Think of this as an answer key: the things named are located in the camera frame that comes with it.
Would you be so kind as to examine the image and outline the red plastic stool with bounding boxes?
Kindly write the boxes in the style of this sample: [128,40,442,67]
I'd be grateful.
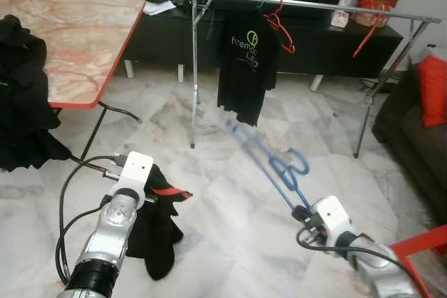
[388,225,447,298]

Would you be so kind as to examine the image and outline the black jacket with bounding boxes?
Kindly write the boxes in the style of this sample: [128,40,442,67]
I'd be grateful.
[0,15,72,172]

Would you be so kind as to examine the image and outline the white pink tissue box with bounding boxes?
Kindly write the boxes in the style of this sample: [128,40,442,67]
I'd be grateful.
[330,8,350,29]

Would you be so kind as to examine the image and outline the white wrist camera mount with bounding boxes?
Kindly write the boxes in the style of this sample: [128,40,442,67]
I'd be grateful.
[112,151,154,204]
[311,197,353,239]

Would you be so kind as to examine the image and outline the dark grey sofa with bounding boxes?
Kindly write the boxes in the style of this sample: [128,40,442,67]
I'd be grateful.
[372,61,447,225]

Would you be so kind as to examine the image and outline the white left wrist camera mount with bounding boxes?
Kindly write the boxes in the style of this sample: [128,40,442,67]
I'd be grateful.
[112,151,154,204]

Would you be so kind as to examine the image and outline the red plastic hanger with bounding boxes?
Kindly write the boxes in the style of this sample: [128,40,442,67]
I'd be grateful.
[264,0,296,54]
[353,13,383,59]

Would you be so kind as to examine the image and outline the black tv cabinet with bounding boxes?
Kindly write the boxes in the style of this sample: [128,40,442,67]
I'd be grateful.
[52,0,404,89]

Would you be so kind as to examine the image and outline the blue plastic hanger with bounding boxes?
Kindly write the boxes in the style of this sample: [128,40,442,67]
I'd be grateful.
[225,120,312,211]

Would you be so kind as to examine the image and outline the silver metal clothes rack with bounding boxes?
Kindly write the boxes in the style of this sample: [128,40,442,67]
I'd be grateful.
[178,0,442,159]

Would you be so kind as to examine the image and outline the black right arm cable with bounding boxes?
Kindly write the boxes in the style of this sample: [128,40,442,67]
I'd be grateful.
[295,223,430,298]

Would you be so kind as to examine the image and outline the red cushion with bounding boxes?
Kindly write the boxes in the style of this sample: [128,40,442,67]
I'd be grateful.
[418,54,447,128]

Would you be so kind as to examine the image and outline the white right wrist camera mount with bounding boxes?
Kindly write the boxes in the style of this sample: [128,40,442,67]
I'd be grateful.
[311,197,353,239]

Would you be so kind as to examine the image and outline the white papers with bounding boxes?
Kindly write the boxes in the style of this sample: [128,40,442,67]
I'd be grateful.
[142,0,177,16]

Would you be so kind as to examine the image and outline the black t-shirt with green print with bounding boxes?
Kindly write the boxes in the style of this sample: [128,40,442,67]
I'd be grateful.
[217,10,278,126]

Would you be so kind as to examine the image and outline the white lace table cloth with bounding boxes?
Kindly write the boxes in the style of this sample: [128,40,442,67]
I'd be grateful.
[423,43,447,61]

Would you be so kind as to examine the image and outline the dark garment with red stripe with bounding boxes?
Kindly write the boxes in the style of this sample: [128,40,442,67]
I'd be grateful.
[126,164,193,281]

